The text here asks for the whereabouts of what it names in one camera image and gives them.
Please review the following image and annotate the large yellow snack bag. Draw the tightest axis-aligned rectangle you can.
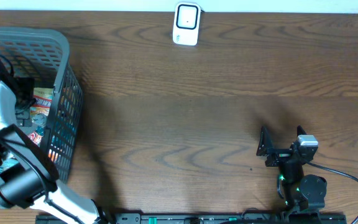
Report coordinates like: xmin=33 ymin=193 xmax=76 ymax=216
xmin=30 ymin=88 xmax=53 ymax=126

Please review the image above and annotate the small orange snack pack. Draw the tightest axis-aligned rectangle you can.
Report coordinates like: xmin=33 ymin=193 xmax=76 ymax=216
xmin=27 ymin=126 xmax=45 ymax=146

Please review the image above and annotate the teal wet wipes pack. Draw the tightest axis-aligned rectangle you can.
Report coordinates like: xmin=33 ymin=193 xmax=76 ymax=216
xmin=0 ymin=157 xmax=19 ymax=174

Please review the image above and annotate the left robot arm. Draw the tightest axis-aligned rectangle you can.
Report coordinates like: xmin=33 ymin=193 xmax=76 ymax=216
xmin=0 ymin=55 xmax=116 ymax=223

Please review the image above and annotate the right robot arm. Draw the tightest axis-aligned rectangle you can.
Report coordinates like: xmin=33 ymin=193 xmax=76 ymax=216
xmin=256 ymin=126 xmax=327 ymax=221

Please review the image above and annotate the white barcode scanner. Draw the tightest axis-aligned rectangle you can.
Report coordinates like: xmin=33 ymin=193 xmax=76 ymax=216
xmin=172 ymin=2 xmax=201 ymax=46

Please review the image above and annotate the grey plastic shopping basket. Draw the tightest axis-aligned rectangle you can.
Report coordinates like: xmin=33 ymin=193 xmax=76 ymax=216
xmin=0 ymin=25 xmax=85 ymax=209

